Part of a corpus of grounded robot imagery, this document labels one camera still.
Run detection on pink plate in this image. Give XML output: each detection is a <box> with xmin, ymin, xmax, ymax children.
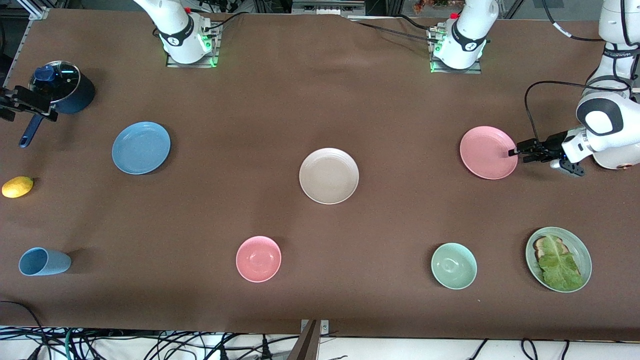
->
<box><xmin>459</xmin><ymin>125</ymin><xmax>519</xmax><ymax>180</ymax></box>

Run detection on blue plate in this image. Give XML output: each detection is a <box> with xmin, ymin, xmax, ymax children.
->
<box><xmin>111</xmin><ymin>121</ymin><xmax>172</xmax><ymax>176</ymax></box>

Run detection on glass pot lid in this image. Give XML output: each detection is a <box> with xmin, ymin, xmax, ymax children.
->
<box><xmin>28</xmin><ymin>60</ymin><xmax>81</xmax><ymax>104</ymax></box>

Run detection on dark blue saucepan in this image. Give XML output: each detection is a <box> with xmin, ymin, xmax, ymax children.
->
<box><xmin>19</xmin><ymin>61</ymin><xmax>96</xmax><ymax>149</ymax></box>

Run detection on white toaster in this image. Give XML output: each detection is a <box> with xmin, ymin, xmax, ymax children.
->
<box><xmin>591</xmin><ymin>146</ymin><xmax>640</xmax><ymax>171</ymax></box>

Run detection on yellow lemon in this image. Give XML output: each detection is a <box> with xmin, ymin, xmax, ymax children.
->
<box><xmin>1</xmin><ymin>176</ymin><xmax>35</xmax><ymax>199</ymax></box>

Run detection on toast slice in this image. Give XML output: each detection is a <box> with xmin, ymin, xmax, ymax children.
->
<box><xmin>532</xmin><ymin>236</ymin><xmax>583</xmax><ymax>278</ymax></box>

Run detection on green plate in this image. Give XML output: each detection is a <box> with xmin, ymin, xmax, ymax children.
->
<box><xmin>525</xmin><ymin>226</ymin><xmax>593</xmax><ymax>294</ymax></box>

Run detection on green lettuce leaf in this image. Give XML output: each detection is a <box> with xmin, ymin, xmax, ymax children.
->
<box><xmin>536</xmin><ymin>235</ymin><xmax>585</xmax><ymax>292</ymax></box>

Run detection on green bowl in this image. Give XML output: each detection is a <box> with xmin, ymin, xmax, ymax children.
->
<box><xmin>430</xmin><ymin>242</ymin><xmax>478</xmax><ymax>290</ymax></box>

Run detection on blue cup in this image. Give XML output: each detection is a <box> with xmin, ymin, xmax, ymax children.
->
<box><xmin>18</xmin><ymin>247</ymin><xmax>72</xmax><ymax>277</ymax></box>

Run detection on beige plate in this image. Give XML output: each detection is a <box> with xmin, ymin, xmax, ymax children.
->
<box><xmin>299</xmin><ymin>147</ymin><xmax>360</xmax><ymax>205</ymax></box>

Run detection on brown table cloth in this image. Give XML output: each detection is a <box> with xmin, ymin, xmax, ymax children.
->
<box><xmin>0</xmin><ymin>7</ymin><xmax>640</xmax><ymax>342</ymax></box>

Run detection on grey power strip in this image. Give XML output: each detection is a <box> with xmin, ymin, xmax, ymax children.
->
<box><xmin>291</xmin><ymin>0</ymin><xmax>367</xmax><ymax>16</ymax></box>

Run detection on pink bowl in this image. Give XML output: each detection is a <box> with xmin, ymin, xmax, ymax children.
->
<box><xmin>235</xmin><ymin>235</ymin><xmax>282</xmax><ymax>284</ymax></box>

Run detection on dark beam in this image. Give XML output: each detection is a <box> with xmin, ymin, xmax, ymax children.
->
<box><xmin>287</xmin><ymin>320</ymin><xmax>321</xmax><ymax>360</ymax></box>

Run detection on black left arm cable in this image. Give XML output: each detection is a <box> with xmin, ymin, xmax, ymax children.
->
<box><xmin>523</xmin><ymin>0</ymin><xmax>634</xmax><ymax>149</ymax></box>

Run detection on aluminium frame profile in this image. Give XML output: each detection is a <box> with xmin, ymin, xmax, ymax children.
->
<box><xmin>15</xmin><ymin>0</ymin><xmax>51</xmax><ymax>21</ymax></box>

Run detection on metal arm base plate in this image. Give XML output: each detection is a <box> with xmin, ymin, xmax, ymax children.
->
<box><xmin>166</xmin><ymin>22</ymin><xmax>220</xmax><ymax>68</ymax></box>
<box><xmin>429</xmin><ymin>27</ymin><xmax>483</xmax><ymax>75</ymax></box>

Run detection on metal bracket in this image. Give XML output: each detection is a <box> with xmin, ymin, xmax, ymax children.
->
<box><xmin>300</xmin><ymin>319</ymin><xmax>330</xmax><ymax>335</ymax></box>

